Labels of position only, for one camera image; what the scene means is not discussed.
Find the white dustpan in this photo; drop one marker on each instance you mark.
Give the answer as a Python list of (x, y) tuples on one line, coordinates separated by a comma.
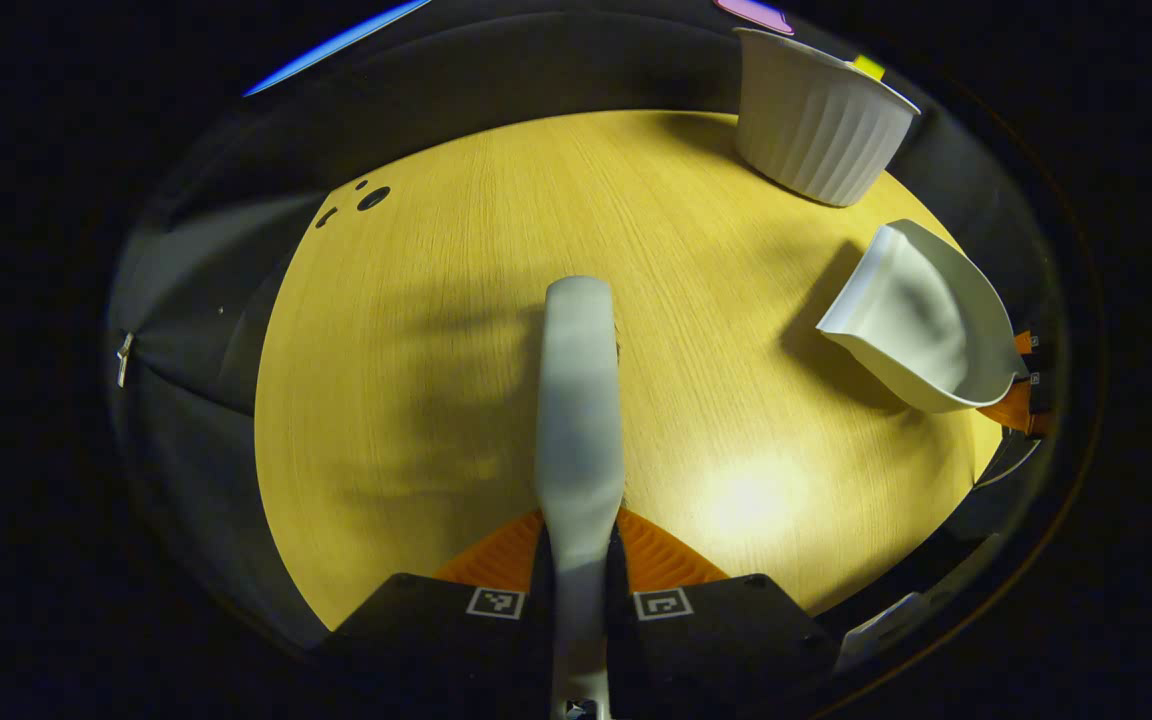
[(926, 320)]

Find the wooden desktop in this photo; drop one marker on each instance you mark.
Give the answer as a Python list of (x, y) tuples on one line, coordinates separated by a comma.
[(416, 350)]

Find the small white broom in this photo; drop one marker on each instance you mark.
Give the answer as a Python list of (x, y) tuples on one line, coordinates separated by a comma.
[(578, 400)]

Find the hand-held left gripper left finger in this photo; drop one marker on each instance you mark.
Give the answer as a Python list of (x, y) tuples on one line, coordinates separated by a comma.
[(436, 640)]

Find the white ribbed garbage bin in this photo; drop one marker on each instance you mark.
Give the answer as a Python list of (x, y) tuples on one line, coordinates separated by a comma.
[(816, 130)]

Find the small metal clip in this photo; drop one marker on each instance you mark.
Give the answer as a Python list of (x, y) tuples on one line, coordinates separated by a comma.
[(124, 358)]

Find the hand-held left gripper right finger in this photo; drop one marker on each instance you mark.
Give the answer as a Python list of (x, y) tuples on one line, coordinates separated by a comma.
[(726, 640)]

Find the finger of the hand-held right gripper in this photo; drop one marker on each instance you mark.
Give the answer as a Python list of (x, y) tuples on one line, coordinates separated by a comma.
[(1026, 342), (1021, 410)]

